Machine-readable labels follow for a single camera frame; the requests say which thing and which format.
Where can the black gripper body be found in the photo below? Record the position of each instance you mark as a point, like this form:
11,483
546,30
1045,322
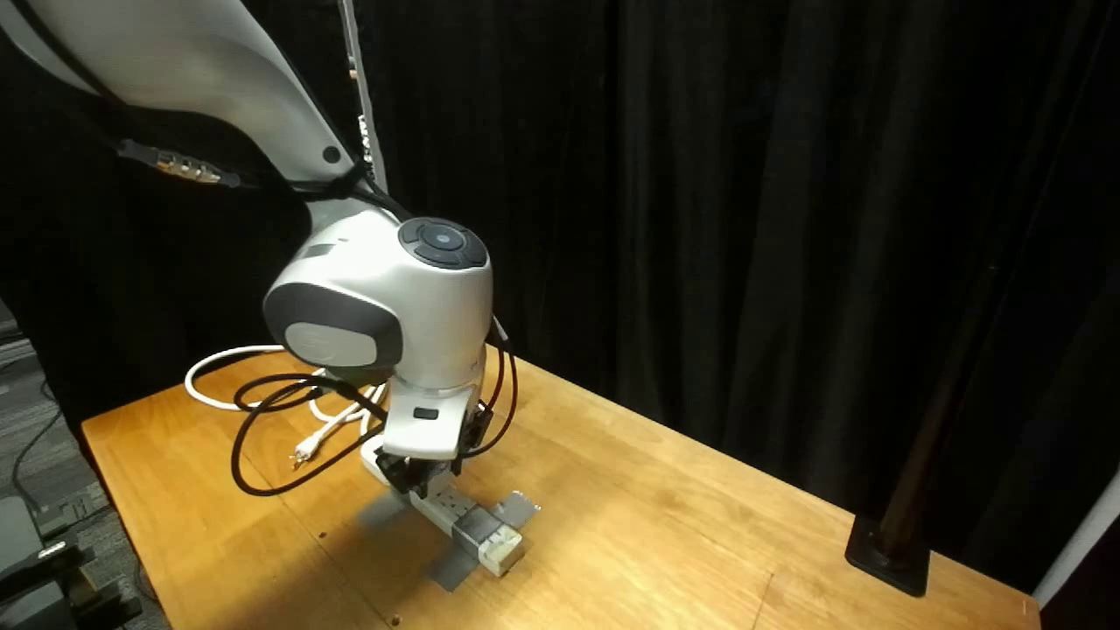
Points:
418,470

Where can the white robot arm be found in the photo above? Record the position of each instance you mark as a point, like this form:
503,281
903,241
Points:
388,291

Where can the black stand equipment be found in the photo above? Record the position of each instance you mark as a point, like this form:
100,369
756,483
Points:
58,581

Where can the silver metal pole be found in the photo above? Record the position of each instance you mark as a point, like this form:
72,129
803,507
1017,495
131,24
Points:
362,93

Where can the black curtain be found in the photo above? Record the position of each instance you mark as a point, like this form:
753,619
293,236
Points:
756,176

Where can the white slanted pole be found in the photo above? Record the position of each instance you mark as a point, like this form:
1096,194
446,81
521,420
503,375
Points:
1080,536

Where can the black post with base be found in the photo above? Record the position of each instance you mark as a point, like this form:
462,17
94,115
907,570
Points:
893,548

